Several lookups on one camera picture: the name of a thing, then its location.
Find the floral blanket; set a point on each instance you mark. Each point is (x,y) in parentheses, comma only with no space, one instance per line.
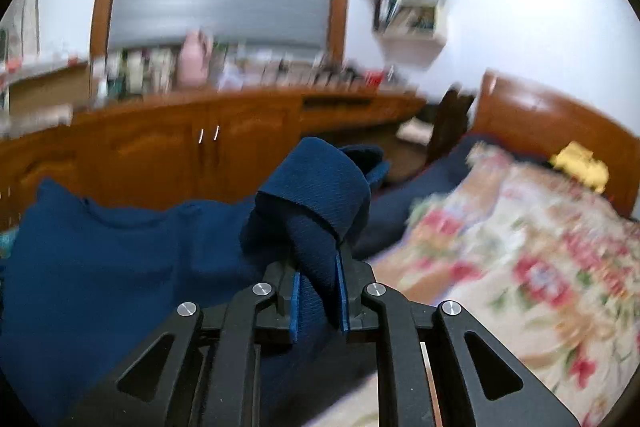
(525,282)

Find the white wall shelf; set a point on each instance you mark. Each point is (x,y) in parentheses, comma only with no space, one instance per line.
(415,42)

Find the blue suit jacket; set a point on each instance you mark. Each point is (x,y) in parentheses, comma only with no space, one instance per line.
(100,267)

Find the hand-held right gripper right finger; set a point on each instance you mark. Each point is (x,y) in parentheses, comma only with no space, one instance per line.
(344,302)

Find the wooden bed headboard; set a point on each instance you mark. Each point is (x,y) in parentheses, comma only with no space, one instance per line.
(540,117)

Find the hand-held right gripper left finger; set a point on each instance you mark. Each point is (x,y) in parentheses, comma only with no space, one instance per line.
(295,307)

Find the dark brown chair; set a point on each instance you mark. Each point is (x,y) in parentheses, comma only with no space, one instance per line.
(450,122)

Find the pink bottle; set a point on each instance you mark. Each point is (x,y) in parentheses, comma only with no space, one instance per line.
(194,59)

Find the red basket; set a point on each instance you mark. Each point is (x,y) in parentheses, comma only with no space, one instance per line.
(375,78)

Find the yellow plush toy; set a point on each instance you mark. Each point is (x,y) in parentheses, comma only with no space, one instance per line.
(580,164)

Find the wooden desk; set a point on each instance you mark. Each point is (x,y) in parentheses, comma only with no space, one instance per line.
(150,147)

